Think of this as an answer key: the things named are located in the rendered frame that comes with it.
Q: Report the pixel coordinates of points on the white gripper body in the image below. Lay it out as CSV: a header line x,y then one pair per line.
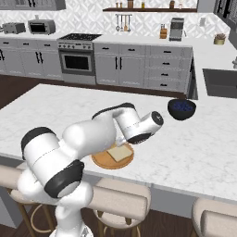
x,y
120,141

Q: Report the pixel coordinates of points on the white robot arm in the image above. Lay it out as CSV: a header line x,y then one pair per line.
x,y
89,132

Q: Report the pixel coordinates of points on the slice of white bread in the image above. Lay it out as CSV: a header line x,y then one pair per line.
x,y
119,153

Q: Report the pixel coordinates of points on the round wooden plate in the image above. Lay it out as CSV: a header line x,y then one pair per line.
x,y
105,162

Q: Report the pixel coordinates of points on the silver toaster oven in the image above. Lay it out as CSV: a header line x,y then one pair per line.
x,y
41,26

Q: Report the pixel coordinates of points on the silver toaster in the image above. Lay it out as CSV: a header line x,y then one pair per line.
x,y
14,28

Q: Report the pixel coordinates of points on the beige padded bar stool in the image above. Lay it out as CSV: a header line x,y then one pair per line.
x,y
216,219
123,200
12,177

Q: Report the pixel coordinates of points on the dark bowl of blueberries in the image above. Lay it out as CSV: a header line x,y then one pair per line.
x,y
181,108

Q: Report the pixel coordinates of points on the grey base cupboards with drawers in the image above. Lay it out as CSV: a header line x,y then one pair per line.
x,y
142,66

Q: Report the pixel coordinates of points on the stainless steel oven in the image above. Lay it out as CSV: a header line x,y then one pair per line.
x,y
77,61

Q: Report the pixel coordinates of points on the black gas hob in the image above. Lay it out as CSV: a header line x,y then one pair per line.
x,y
79,37

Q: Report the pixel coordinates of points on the dark sink basin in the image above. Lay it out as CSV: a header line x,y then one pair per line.
x,y
220,82

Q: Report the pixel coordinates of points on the wooden knife block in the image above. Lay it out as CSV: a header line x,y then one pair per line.
x,y
163,32

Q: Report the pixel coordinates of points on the grey base cupboards with doors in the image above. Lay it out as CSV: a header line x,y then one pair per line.
x,y
27,58

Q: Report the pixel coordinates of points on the grey coffee machine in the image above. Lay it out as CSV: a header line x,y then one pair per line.
x,y
176,29

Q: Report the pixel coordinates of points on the brown jar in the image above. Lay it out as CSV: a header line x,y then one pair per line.
x,y
130,4

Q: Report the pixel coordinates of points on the yellow bottle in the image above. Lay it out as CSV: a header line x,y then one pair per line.
x,y
143,5

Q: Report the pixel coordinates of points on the silver tap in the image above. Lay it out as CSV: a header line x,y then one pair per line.
x,y
235,62

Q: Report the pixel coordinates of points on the small brown basket pot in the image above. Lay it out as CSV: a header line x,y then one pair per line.
x,y
219,39

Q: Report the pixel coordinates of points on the brown bottle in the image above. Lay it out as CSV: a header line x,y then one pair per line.
x,y
172,4

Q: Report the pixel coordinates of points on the dark tall cabinet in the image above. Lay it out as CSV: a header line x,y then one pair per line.
x,y
227,15

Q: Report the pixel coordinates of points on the rail with hanging tools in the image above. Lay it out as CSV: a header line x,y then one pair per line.
x,y
123,23

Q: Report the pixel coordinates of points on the dark wooden wall shelf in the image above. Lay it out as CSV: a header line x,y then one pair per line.
x,y
149,10

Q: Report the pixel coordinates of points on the grey wall cupboard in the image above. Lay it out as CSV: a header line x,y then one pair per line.
x,y
31,4

